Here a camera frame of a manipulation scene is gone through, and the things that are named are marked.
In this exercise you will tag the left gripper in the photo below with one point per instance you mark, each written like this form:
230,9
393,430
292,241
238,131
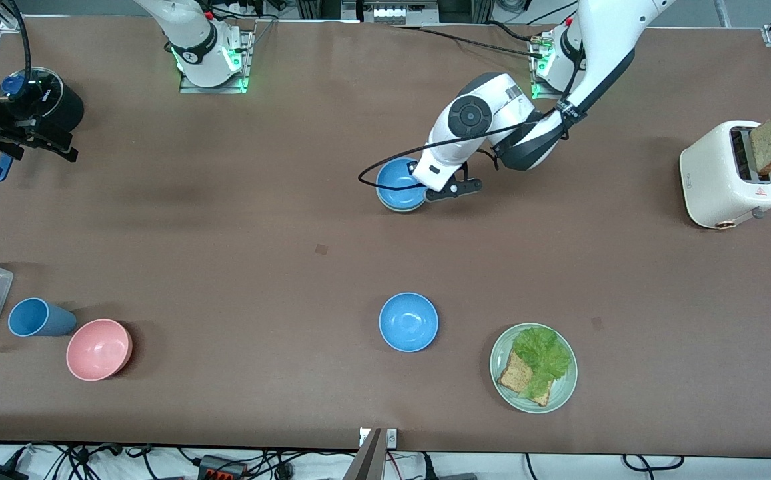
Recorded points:
412,166

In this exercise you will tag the blue bowl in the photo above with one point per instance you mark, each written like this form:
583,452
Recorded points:
408,322
395,183

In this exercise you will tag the green bowl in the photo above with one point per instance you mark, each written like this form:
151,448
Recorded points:
398,209

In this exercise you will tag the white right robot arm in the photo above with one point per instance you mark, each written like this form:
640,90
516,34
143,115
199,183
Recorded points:
192,33

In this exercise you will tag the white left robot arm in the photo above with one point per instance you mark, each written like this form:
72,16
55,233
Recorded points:
598,40

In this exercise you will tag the pink bowl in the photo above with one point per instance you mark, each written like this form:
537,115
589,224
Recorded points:
97,350

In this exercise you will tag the glass lid with blue knob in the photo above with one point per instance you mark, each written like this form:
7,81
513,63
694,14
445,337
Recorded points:
45,90

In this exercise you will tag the electronics box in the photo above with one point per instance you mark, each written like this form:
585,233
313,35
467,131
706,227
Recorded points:
388,12

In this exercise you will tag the blue cup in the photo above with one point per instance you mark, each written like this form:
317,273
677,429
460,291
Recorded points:
35,318

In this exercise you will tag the green lettuce leaf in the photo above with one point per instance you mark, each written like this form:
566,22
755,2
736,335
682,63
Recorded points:
544,353

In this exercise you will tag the brown toast slice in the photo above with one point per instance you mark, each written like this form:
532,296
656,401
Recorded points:
515,376

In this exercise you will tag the green plate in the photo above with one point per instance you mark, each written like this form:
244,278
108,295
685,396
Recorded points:
562,393

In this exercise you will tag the cream toaster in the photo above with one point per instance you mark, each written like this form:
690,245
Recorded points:
712,180

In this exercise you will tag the black power strip red switches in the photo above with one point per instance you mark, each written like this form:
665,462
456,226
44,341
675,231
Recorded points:
222,468

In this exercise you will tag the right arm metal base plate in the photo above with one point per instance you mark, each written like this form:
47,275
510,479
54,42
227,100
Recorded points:
188,88

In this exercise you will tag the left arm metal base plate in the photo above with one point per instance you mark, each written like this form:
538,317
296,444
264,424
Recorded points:
592,95

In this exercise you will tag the small metal bracket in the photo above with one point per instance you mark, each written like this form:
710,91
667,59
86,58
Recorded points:
392,438

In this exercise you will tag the grey camera pole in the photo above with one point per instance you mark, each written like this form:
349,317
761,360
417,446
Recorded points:
366,460

